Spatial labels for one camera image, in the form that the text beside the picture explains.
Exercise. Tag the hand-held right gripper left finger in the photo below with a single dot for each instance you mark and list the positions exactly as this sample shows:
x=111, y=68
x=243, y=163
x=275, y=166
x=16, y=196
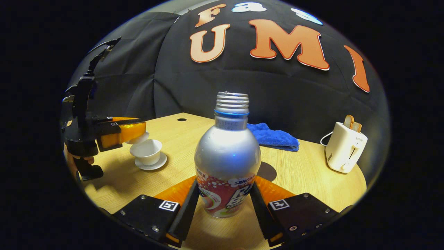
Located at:
x=189, y=211

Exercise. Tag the white saucer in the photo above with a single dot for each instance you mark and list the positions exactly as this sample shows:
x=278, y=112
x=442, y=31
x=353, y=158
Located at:
x=156, y=166

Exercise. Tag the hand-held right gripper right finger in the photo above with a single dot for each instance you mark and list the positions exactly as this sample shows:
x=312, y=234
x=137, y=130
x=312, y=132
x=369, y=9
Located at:
x=260, y=211

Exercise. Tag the silver water bottle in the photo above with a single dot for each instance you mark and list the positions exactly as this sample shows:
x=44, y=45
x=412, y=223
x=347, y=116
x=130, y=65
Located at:
x=227, y=152

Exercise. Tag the dark round coaster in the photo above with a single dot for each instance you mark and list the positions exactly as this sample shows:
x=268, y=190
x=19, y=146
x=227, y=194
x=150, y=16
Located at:
x=269, y=172

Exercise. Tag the white teacup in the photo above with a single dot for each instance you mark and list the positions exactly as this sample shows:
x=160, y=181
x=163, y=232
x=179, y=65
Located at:
x=147, y=154

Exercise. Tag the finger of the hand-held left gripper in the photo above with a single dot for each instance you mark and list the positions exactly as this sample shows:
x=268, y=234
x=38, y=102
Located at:
x=107, y=131
x=104, y=118

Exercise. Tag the white teacup lid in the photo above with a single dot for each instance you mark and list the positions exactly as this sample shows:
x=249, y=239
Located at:
x=140, y=139

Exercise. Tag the white toaster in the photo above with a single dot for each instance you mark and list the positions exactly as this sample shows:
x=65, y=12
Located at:
x=343, y=149

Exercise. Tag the blue cloth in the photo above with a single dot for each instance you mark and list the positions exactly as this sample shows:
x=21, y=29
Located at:
x=274, y=137

